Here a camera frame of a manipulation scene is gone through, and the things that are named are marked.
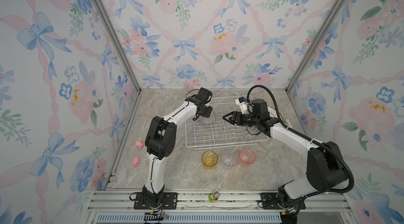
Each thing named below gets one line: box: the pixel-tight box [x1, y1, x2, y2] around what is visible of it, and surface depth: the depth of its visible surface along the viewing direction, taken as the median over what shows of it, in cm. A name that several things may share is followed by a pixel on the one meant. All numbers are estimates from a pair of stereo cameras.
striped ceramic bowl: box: [199, 114, 216, 125], surface depth 99 cm
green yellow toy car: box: [208, 190, 220, 203], surface depth 75 cm
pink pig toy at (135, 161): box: [132, 156, 140, 168], surface depth 85 cm
